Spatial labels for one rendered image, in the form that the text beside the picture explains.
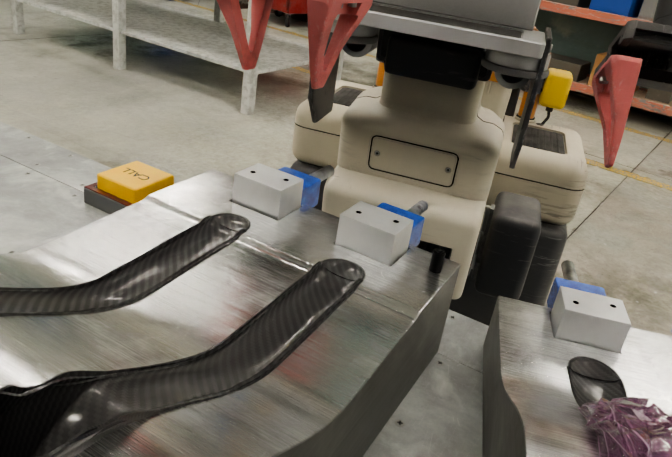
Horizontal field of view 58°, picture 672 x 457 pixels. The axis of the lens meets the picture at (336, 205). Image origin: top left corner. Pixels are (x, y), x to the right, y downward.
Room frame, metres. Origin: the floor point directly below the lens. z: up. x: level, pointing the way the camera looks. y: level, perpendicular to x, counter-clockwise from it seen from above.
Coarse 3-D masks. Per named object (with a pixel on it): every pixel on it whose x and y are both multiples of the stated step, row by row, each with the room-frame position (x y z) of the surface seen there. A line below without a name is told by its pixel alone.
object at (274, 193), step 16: (240, 176) 0.48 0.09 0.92; (256, 176) 0.49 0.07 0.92; (272, 176) 0.49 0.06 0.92; (288, 176) 0.50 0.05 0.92; (304, 176) 0.53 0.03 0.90; (320, 176) 0.57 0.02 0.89; (240, 192) 0.48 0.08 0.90; (256, 192) 0.48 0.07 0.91; (272, 192) 0.47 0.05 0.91; (288, 192) 0.48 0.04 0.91; (304, 192) 0.51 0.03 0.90; (256, 208) 0.48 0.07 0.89; (272, 208) 0.47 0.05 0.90; (288, 208) 0.48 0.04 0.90
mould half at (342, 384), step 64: (192, 192) 0.49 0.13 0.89; (0, 256) 0.35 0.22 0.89; (64, 256) 0.37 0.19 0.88; (128, 256) 0.38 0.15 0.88; (256, 256) 0.40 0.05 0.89; (320, 256) 0.41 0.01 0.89; (0, 320) 0.24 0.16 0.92; (64, 320) 0.27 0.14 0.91; (128, 320) 0.30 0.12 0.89; (192, 320) 0.32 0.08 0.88; (384, 320) 0.35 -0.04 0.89; (0, 384) 0.19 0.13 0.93; (256, 384) 0.27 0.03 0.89; (320, 384) 0.28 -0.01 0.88; (384, 384) 0.32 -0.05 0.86; (128, 448) 0.17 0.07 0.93; (192, 448) 0.18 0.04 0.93; (256, 448) 0.20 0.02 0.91; (320, 448) 0.24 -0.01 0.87
